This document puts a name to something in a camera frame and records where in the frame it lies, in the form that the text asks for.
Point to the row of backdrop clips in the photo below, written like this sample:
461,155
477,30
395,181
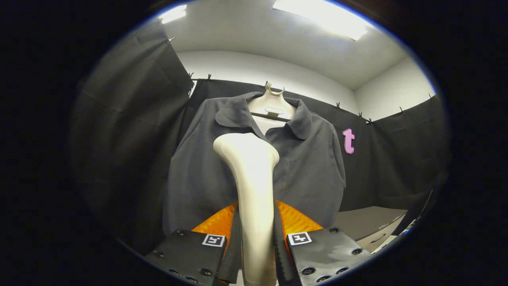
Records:
338,106

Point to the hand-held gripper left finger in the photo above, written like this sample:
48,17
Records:
234,254

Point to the small ceiling light panel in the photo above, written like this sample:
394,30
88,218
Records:
173,14

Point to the black backdrop cloth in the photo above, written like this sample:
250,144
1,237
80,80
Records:
397,159

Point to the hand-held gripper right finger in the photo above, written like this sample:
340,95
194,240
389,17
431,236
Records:
279,254

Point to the grey cabinet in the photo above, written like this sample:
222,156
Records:
365,220

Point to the dark grey button shirt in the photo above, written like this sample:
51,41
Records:
309,171

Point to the large ceiling light panel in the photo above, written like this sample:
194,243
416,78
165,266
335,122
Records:
325,18

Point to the white garment form stand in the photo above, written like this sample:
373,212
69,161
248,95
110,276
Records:
272,107

